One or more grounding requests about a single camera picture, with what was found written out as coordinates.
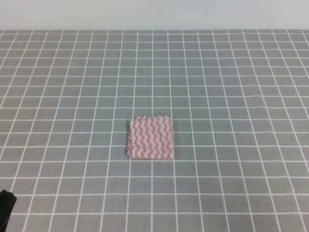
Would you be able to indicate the pink white wavy towel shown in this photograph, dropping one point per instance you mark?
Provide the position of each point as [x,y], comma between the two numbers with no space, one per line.
[150,137]

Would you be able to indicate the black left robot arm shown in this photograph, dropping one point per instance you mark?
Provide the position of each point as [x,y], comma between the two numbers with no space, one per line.
[7,202]

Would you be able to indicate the grey checked tablecloth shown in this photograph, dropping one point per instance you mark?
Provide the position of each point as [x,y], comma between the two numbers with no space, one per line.
[239,105]

